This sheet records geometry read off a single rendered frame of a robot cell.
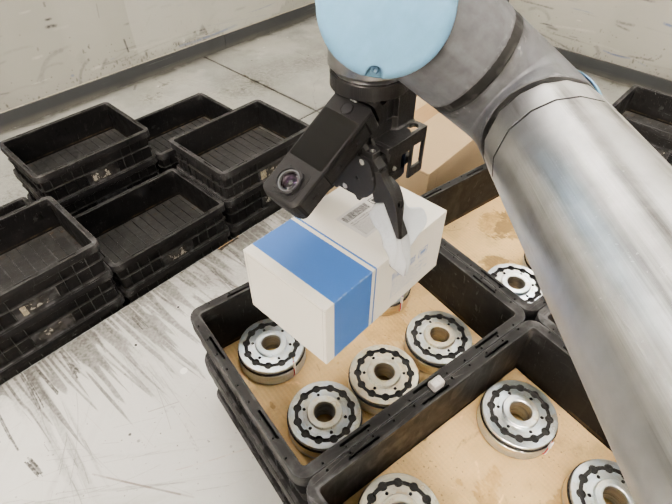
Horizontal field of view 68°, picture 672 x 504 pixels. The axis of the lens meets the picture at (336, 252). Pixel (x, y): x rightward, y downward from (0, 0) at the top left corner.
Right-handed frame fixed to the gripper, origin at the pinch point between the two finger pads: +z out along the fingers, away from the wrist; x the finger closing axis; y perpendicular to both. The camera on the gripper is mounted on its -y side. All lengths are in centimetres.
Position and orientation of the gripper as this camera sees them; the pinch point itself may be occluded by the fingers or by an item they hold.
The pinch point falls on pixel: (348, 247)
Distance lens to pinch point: 55.9
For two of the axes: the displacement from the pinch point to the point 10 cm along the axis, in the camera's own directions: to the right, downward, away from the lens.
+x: -7.3, -4.8, 4.9
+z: -0.1, 7.2, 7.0
